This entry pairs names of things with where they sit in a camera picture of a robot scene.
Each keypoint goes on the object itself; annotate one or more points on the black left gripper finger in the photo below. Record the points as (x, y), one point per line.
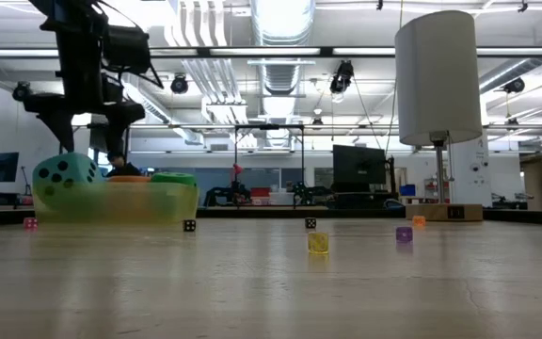
(45, 103)
(122, 113)

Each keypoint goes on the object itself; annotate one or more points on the large teal foam die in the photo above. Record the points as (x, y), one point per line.
(75, 165)

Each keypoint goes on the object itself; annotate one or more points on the large green foam die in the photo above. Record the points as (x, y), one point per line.
(173, 179)

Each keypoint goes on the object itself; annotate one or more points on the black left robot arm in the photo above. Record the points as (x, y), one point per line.
(71, 14)

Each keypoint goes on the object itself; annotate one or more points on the black background robot arm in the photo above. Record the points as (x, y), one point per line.
(233, 194)
(306, 191)

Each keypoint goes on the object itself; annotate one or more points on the black ceiling spotlight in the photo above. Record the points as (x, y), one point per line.
(179, 85)
(21, 92)
(514, 85)
(342, 77)

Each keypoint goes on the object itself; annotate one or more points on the person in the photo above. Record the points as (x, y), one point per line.
(121, 169)

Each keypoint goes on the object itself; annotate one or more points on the small background computer monitor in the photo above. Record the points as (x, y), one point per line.
(0, 167)

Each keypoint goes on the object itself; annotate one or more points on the yellow translucent plastic bin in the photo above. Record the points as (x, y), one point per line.
(158, 205)

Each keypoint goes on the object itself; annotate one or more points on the small red translucent die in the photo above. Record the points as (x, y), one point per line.
(30, 223)

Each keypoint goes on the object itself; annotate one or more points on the small black die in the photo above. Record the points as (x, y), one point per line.
(310, 223)
(189, 225)

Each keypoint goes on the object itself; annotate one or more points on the red storage crate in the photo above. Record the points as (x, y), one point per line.
(260, 192)

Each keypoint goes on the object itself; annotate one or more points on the small yellow translucent die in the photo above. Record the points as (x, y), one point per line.
(318, 243)

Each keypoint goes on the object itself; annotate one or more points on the large background computer monitor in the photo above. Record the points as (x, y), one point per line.
(359, 165)

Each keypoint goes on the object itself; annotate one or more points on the blue storage box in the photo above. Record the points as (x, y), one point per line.
(407, 190)

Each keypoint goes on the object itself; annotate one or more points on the small purple translucent die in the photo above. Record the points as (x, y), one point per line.
(403, 234)

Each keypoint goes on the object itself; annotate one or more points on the small orange translucent die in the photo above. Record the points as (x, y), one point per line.
(419, 221)

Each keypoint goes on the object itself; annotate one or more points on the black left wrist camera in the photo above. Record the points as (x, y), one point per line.
(127, 47)

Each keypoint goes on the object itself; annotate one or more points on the black background rig frame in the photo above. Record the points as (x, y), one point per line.
(268, 126)

